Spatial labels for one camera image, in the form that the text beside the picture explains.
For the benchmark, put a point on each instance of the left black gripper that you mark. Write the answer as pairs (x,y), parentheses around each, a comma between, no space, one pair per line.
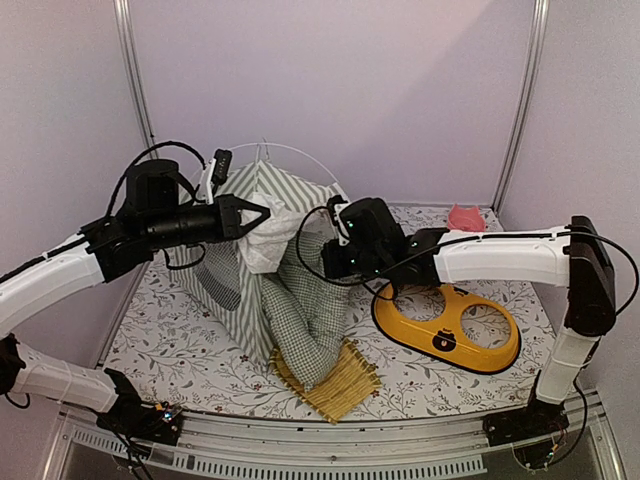
(229,225)

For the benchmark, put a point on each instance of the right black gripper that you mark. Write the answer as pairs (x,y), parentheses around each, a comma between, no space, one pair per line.
(332,269)

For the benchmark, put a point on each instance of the striped green white pet tent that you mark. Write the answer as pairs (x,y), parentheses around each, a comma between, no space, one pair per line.
(228,280)

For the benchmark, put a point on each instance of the pink cat-ear pet bowl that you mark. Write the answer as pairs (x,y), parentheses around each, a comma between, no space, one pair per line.
(468,219)

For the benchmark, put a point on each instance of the checkered grey cushion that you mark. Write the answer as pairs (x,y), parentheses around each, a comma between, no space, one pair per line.
(306,315)

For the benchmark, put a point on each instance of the yellow double bowl holder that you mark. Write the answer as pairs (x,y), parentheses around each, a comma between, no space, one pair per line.
(443,338)

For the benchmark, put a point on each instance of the woven bamboo tray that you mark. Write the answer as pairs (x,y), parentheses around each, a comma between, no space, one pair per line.
(352,380)

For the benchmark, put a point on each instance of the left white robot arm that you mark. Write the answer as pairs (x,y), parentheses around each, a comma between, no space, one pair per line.
(33,287)

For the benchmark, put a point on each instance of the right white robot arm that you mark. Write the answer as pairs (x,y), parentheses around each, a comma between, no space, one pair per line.
(571,256)

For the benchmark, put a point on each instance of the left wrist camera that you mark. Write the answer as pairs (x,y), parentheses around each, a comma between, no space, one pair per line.
(214,176)

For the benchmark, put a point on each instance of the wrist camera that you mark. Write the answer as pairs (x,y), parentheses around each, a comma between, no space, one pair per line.
(214,176)
(336,205)

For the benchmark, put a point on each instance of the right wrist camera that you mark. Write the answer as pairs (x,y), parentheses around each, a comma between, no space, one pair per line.
(336,205)

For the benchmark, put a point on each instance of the front aluminium rail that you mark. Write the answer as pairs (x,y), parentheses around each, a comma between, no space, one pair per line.
(452,447)

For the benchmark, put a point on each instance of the left aluminium frame post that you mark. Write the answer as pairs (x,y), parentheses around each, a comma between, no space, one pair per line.
(133,73)

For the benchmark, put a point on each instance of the aluminium frame post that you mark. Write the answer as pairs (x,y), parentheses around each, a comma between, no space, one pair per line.
(133,73)
(533,58)

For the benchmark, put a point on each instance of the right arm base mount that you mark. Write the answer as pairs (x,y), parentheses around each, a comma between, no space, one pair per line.
(536,419)

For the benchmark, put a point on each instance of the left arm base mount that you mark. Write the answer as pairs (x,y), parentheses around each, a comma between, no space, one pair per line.
(134,418)

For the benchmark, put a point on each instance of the right aluminium frame post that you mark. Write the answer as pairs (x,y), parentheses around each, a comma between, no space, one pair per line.
(533,58)

